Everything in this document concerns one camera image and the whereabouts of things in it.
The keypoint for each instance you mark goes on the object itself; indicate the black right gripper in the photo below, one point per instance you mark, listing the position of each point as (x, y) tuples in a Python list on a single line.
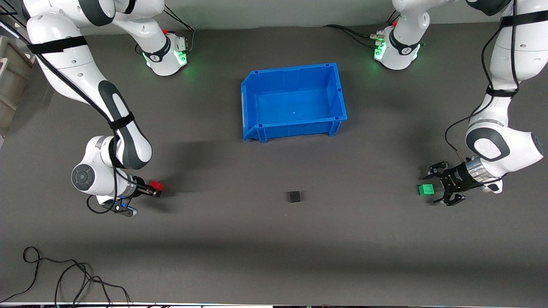
[(139, 188)]

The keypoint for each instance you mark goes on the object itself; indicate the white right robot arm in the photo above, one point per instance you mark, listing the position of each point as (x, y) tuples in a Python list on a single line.
[(68, 55)]

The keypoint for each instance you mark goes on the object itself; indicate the small green cube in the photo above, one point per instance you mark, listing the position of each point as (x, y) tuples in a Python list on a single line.
[(426, 189)]

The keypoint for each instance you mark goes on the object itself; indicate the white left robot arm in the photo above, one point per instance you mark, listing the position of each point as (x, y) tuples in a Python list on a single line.
[(513, 47)]

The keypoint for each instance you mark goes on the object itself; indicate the small black cube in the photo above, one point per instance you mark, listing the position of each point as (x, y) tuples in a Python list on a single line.
[(294, 196)]

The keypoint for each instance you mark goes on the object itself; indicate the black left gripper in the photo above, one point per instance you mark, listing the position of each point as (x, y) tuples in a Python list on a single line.
[(456, 178)]

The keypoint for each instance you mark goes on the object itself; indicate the blue plastic storage bin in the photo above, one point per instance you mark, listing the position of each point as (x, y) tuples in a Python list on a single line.
[(295, 100)]

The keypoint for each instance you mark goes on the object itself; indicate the small red cube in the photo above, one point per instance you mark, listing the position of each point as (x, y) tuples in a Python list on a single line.
[(156, 185)]

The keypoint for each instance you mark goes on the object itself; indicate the beige cardboard box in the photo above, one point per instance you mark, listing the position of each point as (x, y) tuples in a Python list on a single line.
[(13, 85)]

